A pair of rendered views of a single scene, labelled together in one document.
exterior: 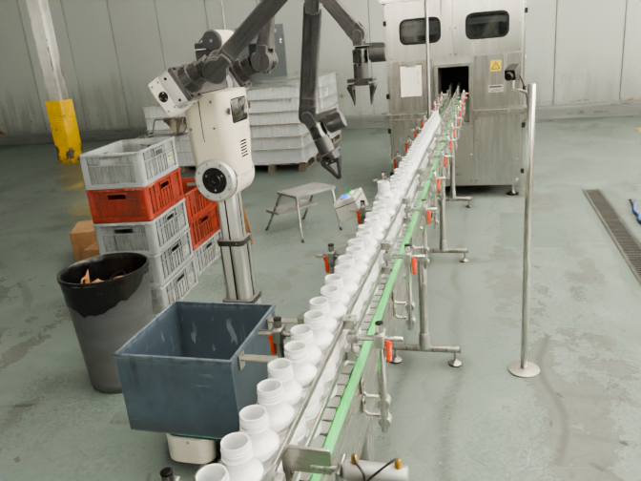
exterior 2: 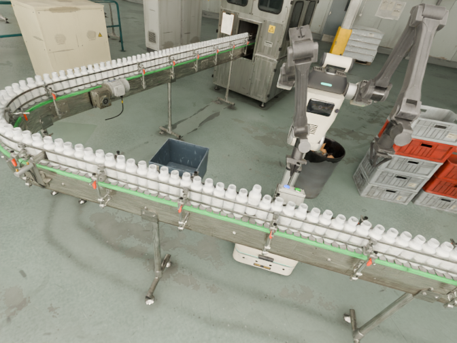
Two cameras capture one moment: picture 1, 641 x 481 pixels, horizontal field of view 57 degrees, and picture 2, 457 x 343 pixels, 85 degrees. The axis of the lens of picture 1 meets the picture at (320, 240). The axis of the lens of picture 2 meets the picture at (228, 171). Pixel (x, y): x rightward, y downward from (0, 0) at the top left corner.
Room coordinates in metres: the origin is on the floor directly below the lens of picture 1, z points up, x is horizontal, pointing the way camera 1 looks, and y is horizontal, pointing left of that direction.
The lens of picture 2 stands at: (1.50, -1.05, 1.98)
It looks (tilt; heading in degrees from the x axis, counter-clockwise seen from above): 39 degrees down; 80
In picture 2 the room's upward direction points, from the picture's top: 10 degrees clockwise
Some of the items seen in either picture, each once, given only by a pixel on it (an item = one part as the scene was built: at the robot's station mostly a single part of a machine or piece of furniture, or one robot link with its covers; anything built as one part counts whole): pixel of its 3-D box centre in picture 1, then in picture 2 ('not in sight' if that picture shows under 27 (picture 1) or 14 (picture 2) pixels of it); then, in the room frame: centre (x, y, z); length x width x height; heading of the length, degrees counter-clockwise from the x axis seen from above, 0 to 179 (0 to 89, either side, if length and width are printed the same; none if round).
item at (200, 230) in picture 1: (183, 225); (447, 180); (4.59, 1.09, 0.33); 0.61 x 0.41 x 0.22; 166
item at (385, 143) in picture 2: (361, 73); (386, 140); (2.28, -0.21, 1.51); 0.10 x 0.07 x 0.07; 74
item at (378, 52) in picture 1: (370, 45); (403, 125); (2.28, -0.25, 1.60); 0.12 x 0.09 x 0.12; 74
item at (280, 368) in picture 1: (284, 410); (62, 153); (0.79, 0.08, 1.08); 0.06 x 0.06 x 0.17
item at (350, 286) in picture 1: (345, 302); (132, 173); (1.18, -0.04, 1.08); 0.06 x 0.06 x 0.17
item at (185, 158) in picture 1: (196, 133); not in sight; (9.22, 1.76, 0.50); 1.23 x 1.05 x 1.00; 162
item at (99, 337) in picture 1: (115, 323); (313, 169); (2.85, 1.12, 0.32); 0.45 x 0.45 x 0.64
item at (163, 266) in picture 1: (150, 256); (392, 170); (3.89, 1.19, 0.33); 0.61 x 0.41 x 0.22; 170
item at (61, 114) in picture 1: (65, 131); not in sight; (10.84, 4.42, 0.55); 0.40 x 0.40 x 1.10; 74
